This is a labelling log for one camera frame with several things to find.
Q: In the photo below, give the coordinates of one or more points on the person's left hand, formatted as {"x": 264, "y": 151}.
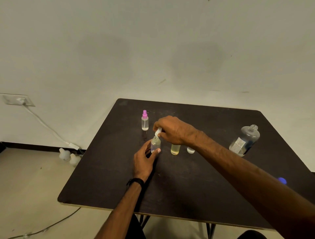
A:
{"x": 142, "y": 165}

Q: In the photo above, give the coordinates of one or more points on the person's right hand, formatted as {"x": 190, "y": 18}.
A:
{"x": 177, "y": 130}

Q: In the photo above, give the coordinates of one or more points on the white spray cap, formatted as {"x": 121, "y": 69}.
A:
{"x": 158, "y": 132}

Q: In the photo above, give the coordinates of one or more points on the small yellow bottle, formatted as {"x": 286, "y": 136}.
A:
{"x": 175, "y": 150}

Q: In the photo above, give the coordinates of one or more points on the small clear bottle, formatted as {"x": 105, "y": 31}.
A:
{"x": 190, "y": 150}
{"x": 145, "y": 125}

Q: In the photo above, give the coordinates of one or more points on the small purple-tinted bottle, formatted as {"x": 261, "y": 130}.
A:
{"x": 155, "y": 144}

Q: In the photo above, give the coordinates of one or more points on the purple spray cap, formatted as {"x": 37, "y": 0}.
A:
{"x": 145, "y": 114}

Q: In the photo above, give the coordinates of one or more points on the large clear plastic bottle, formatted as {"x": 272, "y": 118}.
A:
{"x": 246, "y": 140}

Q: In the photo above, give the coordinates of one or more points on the blue bottle cap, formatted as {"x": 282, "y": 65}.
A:
{"x": 282, "y": 181}

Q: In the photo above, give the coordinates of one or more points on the person's left forearm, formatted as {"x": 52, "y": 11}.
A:
{"x": 120, "y": 214}

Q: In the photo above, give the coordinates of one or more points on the person's right forearm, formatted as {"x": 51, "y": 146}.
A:
{"x": 258, "y": 187}

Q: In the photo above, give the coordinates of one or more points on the person's right leg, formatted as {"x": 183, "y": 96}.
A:
{"x": 252, "y": 235}

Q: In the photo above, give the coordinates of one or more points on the black wristband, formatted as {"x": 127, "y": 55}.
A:
{"x": 136, "y": 181}

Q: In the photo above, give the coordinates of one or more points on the black table leg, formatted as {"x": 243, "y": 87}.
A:
{"x": 144, "y": 221}
{"x": 211, "y": 231}

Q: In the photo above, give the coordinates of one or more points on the white plastic floor object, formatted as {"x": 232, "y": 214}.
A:
{"x": 64, "y": 155}

